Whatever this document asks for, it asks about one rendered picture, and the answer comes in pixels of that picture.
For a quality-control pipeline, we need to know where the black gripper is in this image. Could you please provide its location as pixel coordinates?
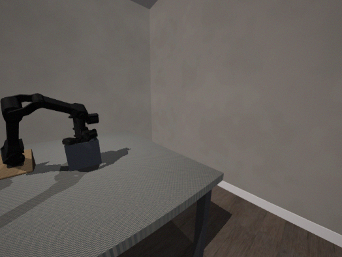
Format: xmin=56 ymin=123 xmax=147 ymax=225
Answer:
xmin=62 ymin=125 xmax=89 ymax=145

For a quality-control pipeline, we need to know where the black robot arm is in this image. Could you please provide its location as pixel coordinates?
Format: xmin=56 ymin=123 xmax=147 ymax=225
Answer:
xmin=0 ymin=93 xmax=99 ymax=168

